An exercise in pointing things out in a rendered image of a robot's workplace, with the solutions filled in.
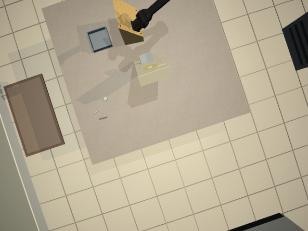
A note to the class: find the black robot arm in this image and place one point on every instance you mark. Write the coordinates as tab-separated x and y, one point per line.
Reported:
145	15

